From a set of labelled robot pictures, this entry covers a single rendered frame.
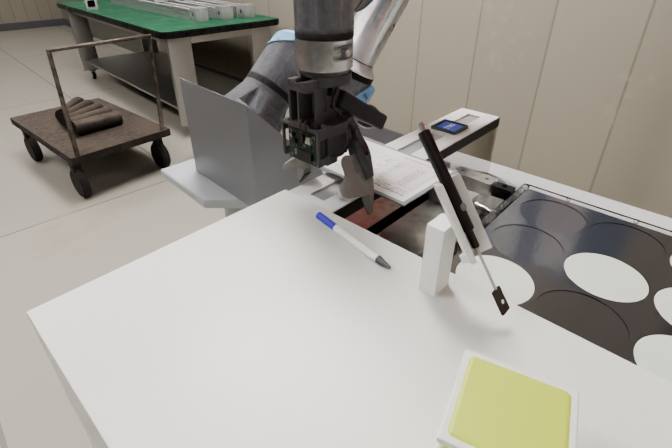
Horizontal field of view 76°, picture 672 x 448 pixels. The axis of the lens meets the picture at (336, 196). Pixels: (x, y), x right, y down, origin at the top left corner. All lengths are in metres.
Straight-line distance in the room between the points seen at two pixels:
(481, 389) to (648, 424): 0.16
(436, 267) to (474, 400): 0.17
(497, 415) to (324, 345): 0.17
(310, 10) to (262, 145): 0.36
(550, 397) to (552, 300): 0.30
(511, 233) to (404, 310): 0.31
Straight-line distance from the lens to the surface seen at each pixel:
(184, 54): 3.40
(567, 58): 2.54
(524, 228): 0.74
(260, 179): 0.86
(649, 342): 0.62
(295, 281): 0.48
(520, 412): 0.32
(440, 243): 0.43
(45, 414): 1.79
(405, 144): 0.83
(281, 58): 0.98
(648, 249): 0.79
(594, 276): 0.69
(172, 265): 0.54
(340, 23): 0.54
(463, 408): 0.31
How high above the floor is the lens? 1.28
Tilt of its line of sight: 30 degrees down
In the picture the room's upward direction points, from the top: straight up
